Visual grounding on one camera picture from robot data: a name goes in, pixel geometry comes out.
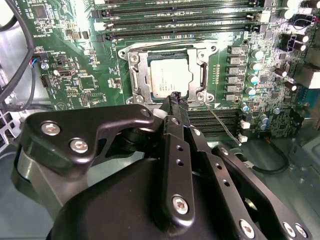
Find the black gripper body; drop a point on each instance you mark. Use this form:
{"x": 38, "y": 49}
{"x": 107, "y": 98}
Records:
{"x": 120, "y": 207}

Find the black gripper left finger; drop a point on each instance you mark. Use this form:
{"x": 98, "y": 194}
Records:
{"x": 62, "y": 130}

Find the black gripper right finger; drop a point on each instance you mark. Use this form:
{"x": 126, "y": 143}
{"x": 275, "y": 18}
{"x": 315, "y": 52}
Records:
{"x": 222, "y": 175}

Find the metal locking lever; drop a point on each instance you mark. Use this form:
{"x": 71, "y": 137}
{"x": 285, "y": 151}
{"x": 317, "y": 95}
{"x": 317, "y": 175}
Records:
{"x": 162, "y": 44}
{"x": 222, "y": 123}

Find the silver CPU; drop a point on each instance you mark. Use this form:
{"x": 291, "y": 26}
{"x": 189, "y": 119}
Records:
{"x": 167, "y": 75}

